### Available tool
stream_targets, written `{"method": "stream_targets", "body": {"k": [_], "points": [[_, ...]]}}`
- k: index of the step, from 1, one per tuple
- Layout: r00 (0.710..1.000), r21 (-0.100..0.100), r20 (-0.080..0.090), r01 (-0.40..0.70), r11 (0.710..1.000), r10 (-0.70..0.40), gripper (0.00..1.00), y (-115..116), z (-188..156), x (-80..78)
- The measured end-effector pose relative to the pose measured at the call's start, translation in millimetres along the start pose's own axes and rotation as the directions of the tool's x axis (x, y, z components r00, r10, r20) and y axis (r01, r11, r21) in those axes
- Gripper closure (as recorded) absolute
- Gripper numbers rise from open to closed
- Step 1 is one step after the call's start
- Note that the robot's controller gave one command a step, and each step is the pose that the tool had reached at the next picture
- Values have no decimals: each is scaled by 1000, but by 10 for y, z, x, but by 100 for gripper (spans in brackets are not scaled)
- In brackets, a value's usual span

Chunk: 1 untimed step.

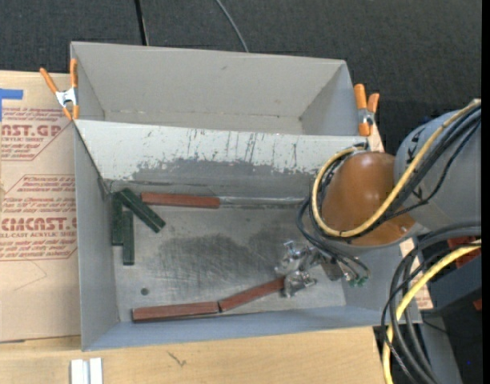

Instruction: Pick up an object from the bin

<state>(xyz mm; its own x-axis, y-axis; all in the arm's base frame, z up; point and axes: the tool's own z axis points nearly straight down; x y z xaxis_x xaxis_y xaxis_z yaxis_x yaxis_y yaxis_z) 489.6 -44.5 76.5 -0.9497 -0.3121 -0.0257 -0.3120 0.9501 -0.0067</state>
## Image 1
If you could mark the dark green flat block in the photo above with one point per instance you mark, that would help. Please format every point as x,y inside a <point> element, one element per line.
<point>128,242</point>
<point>143,211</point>
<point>116,226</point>

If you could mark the brown cardboard board red print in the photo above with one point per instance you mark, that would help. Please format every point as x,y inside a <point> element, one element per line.
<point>37,254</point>

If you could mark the red-brown flat block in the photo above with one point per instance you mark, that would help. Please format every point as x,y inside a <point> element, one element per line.
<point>175,311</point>
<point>181,200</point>
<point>251,294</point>

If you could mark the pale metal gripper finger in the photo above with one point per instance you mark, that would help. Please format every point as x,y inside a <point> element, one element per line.
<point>294,255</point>
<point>298,283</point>

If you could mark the grey metal bin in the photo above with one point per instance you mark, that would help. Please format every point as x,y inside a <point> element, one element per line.
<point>213,250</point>

